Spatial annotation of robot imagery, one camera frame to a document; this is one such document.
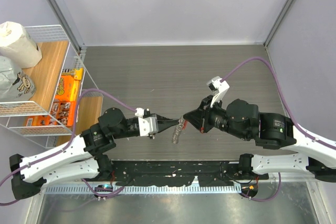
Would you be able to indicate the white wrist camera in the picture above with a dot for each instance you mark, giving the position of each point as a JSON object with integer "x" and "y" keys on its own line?
{"x": 148, "y": 124}
{"x": 219, "y": 88}

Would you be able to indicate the orange snack box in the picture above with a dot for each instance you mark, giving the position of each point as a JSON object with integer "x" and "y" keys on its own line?
{"x": 63, "y": 107}

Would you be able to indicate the white wire shelf rack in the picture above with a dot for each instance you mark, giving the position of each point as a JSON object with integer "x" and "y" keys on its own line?
{"x": 59, "y": 53}

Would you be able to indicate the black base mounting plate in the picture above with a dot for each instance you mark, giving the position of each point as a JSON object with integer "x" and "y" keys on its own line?
{"x": 177, "y": 173}

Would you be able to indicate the grey bag with cartoon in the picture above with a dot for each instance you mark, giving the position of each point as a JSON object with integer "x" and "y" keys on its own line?
{"x": 16, "y": 85}

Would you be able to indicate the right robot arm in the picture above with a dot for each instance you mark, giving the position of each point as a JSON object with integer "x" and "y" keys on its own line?
{"x": 270, "y": 131}

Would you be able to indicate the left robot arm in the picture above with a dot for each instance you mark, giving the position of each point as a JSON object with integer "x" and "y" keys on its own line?
{"x": 84, "y": 156}

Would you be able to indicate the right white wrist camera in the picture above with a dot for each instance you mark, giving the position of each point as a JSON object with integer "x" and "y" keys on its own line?
{"x": 219, "y": 88}

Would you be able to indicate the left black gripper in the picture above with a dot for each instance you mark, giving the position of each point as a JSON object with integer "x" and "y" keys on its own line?
{"x": 163, "y": 123}

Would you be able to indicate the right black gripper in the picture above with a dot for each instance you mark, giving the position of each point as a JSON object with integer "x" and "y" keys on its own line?
{"x": 208, "y": 110}

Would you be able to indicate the white slotted cable duct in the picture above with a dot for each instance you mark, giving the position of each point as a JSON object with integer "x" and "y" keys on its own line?
{"x": 194, "y": 188}

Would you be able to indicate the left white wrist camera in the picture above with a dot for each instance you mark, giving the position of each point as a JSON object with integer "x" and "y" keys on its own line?
{"x": 148, "y": 124}

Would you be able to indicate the white paper towel roll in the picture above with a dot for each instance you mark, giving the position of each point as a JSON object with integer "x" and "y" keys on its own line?
{"x": 17, "y": 45}

